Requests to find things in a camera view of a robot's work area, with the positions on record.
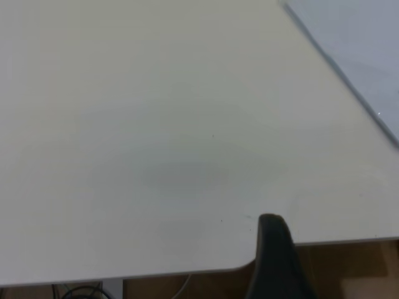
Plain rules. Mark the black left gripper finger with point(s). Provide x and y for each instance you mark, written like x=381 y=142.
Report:
x=274 y=261

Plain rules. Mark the clear plastic bag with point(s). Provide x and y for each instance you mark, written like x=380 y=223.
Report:
x=371 y=31

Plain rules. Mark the white table leg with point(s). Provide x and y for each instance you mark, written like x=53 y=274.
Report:
x=113 y=289

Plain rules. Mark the clear zip bag green zipper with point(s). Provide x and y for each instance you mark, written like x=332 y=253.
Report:
x=358 y=46

